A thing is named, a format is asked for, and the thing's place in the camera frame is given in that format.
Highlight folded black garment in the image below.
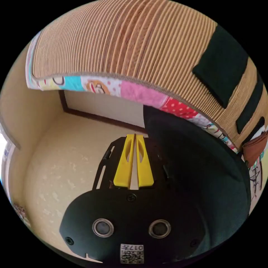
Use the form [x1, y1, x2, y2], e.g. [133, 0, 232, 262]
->
[236, 73, 265, 135]
[192, 25, 250, 109]

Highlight black pants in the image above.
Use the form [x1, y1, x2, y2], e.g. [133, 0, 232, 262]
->
[143, 105, 252, 255]

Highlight brown garment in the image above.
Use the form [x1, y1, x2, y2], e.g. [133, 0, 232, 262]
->
[242, 132, 268, 168]

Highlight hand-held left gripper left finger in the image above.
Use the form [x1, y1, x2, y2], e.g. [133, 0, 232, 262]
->
[113, 134, 135, 188]

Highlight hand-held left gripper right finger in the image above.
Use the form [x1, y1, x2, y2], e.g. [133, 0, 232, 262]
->
[135, 135, 155, 189]

